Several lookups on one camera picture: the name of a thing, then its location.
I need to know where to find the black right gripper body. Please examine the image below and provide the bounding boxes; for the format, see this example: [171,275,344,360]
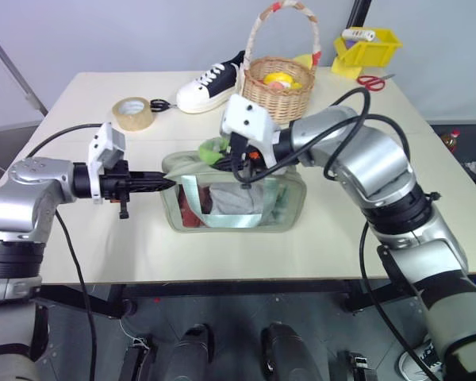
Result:
[226,133,265,187]

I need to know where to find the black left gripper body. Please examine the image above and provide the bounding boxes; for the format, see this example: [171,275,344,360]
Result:
[98,160,134,220]

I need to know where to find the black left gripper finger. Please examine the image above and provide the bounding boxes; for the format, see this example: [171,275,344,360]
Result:
[129,171,174,183]
[129,180,176,193]

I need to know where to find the green plush keychain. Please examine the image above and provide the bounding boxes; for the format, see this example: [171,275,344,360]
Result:
[198,137,231,166]

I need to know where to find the green clear-window zip pouch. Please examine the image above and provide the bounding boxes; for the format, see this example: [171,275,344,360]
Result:
[160,148,308,234]

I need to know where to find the clear packing tape roll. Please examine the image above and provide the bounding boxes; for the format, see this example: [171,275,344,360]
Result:
[112,95,155,133]

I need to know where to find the black and white sneaker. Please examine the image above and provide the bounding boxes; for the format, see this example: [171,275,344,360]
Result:
[175,50,247,115]

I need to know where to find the yellow toy fruit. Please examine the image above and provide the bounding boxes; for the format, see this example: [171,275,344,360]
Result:
[263,71,303,90]

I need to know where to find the grey metal pole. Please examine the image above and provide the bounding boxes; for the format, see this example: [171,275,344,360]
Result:
[0,22,49,117]

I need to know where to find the yellow plastic bin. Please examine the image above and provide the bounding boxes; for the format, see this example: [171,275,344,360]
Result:
[331,26,404,79]

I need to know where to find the white tube with yellow print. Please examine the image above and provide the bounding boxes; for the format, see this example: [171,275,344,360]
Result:
[341,28,378,43]

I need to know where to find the black vertical pole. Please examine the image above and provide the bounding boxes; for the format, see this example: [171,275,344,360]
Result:
[347,0,373,29]

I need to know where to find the amber plastic bottle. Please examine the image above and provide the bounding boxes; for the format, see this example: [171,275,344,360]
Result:
[440,129,462,155]

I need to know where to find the white patterned shoe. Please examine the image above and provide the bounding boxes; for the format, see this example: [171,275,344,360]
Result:
[397,340,446,381]

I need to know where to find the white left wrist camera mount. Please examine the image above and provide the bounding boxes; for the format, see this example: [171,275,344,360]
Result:
[87,121,127,204]

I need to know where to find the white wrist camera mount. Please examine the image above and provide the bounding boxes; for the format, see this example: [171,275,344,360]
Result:
[87,121,127,204]
[220,94,283,168]

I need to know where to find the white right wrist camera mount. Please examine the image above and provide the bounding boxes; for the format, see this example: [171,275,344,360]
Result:
[220,94,283,168]

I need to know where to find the wicker basket with handle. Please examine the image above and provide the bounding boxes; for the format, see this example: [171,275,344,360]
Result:
[240,0,323,125]

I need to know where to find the black-handled scissors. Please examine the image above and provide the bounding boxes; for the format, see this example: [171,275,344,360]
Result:
[149,98,180,114]

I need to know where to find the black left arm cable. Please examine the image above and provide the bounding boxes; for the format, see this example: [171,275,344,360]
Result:
[25,123,104,381]

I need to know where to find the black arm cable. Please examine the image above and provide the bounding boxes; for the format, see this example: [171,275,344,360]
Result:
[25,123,104,381]
[323,87,441,381]

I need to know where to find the black table frame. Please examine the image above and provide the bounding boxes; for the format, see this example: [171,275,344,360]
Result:
[37,279,420,319]

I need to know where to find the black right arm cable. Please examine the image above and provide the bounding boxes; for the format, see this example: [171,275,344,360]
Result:
[323,87,441,381]

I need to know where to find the red-handled scissors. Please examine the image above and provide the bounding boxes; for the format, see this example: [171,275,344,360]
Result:
[355,73,397,94]

